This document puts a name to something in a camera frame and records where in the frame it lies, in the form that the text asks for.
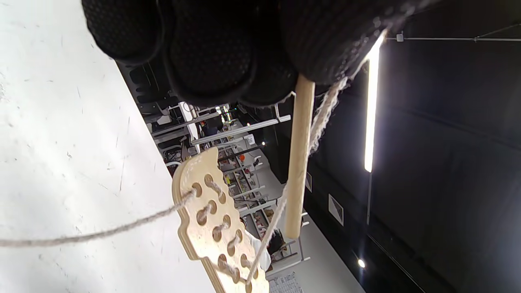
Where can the person's left hand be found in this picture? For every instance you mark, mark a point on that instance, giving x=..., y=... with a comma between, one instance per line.
x=224, y=49

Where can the wooden crocodile lacing toy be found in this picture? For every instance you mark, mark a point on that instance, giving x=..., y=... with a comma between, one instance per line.
x=191, y=244

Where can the black mesh office chair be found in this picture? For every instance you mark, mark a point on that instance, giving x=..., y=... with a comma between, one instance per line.
x=142, y=89

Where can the grey ceiling conduit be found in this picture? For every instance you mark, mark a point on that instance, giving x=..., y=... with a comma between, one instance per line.
x=447, y=39

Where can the aluminium frame post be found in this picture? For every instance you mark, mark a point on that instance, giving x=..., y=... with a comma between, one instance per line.
x=244, y=129

